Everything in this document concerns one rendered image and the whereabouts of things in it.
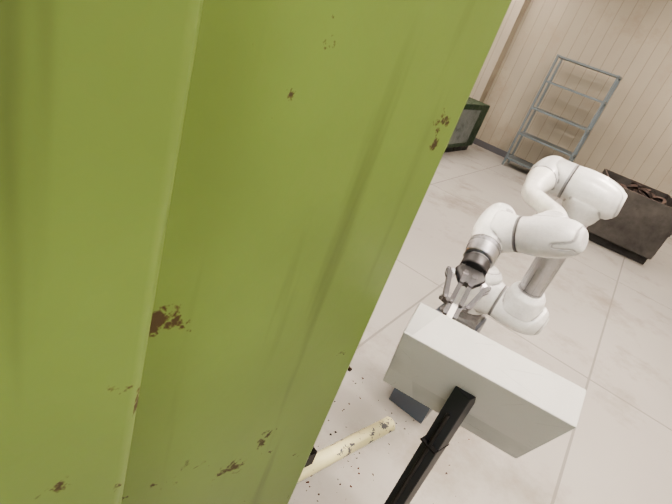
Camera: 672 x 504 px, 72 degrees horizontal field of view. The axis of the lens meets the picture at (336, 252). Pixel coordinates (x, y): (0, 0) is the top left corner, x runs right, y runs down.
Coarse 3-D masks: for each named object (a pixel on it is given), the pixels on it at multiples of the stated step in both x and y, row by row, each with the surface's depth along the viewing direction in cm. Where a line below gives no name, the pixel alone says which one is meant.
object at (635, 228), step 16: (608, 176) 609; (624, 176) 658; (640, 192) 586; (656, 192) 646; (624, 208) 576; (640, 208) 569; (656, 208) 561; (592, 224) 597; (608, 224) 589; (624, 224) 581; (640, 224) 574; (656, 224) 566; (592, 240) 613; (608, 240) 596; (624, 240) 587; (640, 240) 579; (656, 240) 572; (640, 256) 594
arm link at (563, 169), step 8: (544, 160) 167; (552, 160) 167; (560, 160) 168; (552, 168) 163; (560, 168) 164; (568, 168) 164; (576, 168) 163; (560, 176) 164; (568, 176) 163; (560, 184) 164; (552, 192) 168; (560, 192) 166
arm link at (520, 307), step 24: (576, 192) 162; (600, 192) 158; (624, 192) 159; (576, 216) 166; (600, 216) 163; (552, 264) 180; (504, 288) 202; (528, 288) 190; (504, 312) 198; (528, 312) 192
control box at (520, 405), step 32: (416, 320) 91; (448, 320) 91; (416, 352) 92; (448, 352) 88; (480, 352) 88; (512, 352) 88; (416, 384) 103; (448, 384) 95; (480, 384) 88; (512, 384) 85; (544, 384) 85; (480, 416) 98; (512, 416) 90; (544, 416) 84; (576, 416) 82; (512, 448) 101
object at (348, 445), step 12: (384, 420) 140; (360, 432) 133; (372, 432) 135; (384, 432) 137; (336, 444) 127; (348, 444) 128; (360, 444) 131; (324, 456) 122; (336, 456) 124; (312, 468) 119; (300, 480) 117
